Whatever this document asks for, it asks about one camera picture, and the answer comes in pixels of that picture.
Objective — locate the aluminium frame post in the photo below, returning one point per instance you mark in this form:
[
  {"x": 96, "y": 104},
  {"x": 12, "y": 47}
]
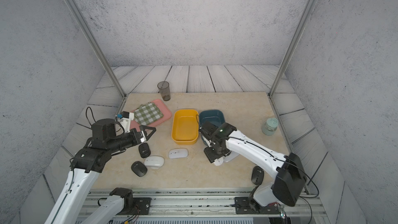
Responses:
[
  {"x": 305, "y": 16},
  {"x": 74, "y": 9}
]

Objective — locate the black mouse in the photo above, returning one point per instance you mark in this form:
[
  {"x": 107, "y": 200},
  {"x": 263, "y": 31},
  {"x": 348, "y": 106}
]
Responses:
[
  {"x": 144, "y": 150},
  {"x": 139, "y": 169},
  {"x": 257, "y": 176}
]

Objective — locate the teal plastic storage box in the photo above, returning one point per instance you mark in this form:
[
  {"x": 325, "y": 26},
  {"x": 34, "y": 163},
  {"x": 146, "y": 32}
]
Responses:
[{"x": 215, "y": 117}]

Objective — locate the aluminium frame post left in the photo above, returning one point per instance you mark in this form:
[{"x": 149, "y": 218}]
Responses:
[{"x": 74, "y": 9}]

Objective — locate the green checked cloth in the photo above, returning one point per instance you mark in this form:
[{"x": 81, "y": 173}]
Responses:
[{"x": 147, "y": 114}]

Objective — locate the grey translucent cup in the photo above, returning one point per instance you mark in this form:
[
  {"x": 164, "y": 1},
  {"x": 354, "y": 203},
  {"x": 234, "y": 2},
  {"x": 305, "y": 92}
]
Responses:
[{"x": 164, "y": 90}]

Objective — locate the aluminium frame post right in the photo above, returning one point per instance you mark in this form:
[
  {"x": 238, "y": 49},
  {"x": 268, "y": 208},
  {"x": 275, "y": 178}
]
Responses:
[{"x": 305, "y": 16}]

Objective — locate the white mouse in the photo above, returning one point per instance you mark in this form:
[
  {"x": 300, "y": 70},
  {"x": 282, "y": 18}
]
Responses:
[
  {"x": 154, "y": 162},
  {"x": 218, "y": 162},
  {"x": 230, "y": 156},
  {"x": 178, "y": 153}
]

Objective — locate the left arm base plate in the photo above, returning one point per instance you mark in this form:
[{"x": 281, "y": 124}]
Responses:
[{"x": 136, "y": 206}]

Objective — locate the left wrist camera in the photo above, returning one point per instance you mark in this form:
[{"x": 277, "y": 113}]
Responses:
[{"x": 125, "y": 119}]

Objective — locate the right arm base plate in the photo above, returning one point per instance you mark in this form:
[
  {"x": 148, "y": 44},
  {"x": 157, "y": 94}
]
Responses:
[{"x": 247, "y": 205}]

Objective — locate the pink plastic tray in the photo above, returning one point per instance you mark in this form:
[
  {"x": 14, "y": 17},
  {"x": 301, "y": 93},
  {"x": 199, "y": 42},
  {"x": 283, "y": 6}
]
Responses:
[{"x": 164, "y": 109}]

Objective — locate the black mouse lower left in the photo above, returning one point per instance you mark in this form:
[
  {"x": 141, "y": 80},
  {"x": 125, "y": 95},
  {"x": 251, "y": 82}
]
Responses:
[{"x": 139, "y": 169}]

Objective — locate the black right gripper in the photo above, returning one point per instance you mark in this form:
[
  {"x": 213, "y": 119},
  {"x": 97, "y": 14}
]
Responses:
[{"x": 211, "y": 157}]

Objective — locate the glass jar with mint lid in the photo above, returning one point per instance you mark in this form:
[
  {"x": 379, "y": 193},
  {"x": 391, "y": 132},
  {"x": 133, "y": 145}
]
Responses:
[{"x": 270, "y": 126}]

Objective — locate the yellow plastic storage box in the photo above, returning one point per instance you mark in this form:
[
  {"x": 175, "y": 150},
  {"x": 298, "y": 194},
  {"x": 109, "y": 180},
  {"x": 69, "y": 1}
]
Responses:
[{"x": 185, "y": 129}]

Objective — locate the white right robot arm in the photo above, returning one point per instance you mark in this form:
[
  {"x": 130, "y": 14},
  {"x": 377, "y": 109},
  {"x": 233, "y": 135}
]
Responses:
[{"x": 286, "y": 170}]

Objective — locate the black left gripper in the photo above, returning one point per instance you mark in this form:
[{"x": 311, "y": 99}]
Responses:
[{"x": 137, "y": 140}]

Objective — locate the black mouse right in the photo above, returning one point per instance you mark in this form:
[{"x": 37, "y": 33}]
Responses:
[{"x": 257, "y": 176}]

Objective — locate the black mouse upper left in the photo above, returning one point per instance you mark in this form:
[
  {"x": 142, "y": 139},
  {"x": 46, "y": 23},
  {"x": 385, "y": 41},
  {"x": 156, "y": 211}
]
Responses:
[{"x": 144, "y": 150}]

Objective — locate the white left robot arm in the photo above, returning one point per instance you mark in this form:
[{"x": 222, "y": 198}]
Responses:
[{"x": 85, "y": 168}]

